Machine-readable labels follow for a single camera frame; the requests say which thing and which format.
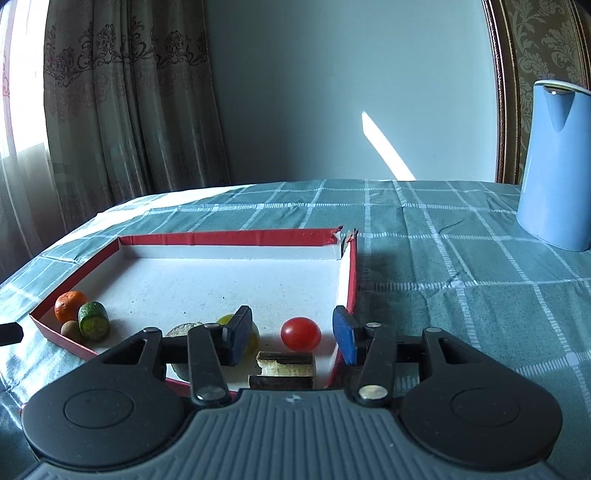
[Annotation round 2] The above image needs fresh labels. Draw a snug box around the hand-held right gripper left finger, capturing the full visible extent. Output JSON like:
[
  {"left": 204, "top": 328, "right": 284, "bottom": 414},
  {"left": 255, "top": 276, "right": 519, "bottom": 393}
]
[{"left": 99, "top": 305, "right": 254, "bottom": 408}]

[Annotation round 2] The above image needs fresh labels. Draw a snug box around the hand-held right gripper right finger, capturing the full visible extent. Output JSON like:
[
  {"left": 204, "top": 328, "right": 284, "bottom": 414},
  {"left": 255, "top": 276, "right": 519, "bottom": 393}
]
[{"left": 332, "top": 305, "right": 481, "bottom": 408}]

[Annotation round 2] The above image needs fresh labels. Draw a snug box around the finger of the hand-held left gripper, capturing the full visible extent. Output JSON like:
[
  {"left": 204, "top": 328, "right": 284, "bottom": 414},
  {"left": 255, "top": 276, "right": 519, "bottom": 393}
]
[{"left": 0, "top": 323, "right": 24, "bottom": 347}]

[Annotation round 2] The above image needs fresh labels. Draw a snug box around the yellow-green cherry tomato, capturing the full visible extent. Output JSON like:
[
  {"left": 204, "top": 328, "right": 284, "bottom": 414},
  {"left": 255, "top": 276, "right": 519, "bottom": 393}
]
[{"left": 216, "top": 314, "right": 260, "bottom": 358}]

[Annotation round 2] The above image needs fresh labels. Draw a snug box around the red cherry tomato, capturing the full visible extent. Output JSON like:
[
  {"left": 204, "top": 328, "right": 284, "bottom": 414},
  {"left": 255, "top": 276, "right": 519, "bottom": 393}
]
[{"left": 281, "top": 316, "right": 322, "bottom": 352}]

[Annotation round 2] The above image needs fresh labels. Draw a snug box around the red cardboard box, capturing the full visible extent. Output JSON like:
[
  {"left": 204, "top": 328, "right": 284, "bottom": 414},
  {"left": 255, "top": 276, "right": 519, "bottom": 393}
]
[{"left": 28, "top": 226, "right": 361, "bottom": 393}]

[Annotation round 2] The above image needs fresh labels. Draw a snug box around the orange mandarin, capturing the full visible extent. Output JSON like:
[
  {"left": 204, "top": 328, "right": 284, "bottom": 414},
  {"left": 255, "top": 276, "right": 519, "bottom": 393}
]
[{"left": 54, "top": 291, "right": 88, "bottom": 324}]

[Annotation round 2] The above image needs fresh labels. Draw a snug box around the green cucumber piece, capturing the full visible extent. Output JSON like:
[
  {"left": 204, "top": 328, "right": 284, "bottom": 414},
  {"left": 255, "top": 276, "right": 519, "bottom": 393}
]
[{"left": 78, "top": 301, "right": 110, "bottom": 342}]

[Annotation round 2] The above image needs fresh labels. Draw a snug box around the teal checked tablecloth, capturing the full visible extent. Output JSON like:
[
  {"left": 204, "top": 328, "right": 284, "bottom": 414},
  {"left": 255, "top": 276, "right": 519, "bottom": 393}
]
[{"left": 0, "top": 179, "right": 591, "bottom": 480}]

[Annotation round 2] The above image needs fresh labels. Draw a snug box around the sheer white curtain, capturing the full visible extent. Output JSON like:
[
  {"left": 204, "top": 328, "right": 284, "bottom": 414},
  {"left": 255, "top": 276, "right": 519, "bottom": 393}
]
[{"left": 0, "top": 0, "right": 52, "bottom": 282}]

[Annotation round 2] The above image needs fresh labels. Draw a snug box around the patterned beige curtain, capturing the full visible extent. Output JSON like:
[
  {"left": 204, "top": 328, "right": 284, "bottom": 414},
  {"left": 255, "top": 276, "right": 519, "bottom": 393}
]
[{"left": 44, "top": 0, "right": 232, "bottom": 208}]

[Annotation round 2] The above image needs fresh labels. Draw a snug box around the blue kettle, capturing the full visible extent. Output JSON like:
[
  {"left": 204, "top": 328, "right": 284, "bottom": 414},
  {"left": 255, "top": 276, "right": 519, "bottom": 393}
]
[{"left": 516, "top": 79, "right": 591, "bottom": 252}]

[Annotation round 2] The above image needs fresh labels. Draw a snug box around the gilded wall frame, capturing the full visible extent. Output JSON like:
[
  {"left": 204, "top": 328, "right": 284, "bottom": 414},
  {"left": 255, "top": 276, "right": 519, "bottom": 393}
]
[{"left": 482, "top": 0, "right": 591, "bottom": 184}]

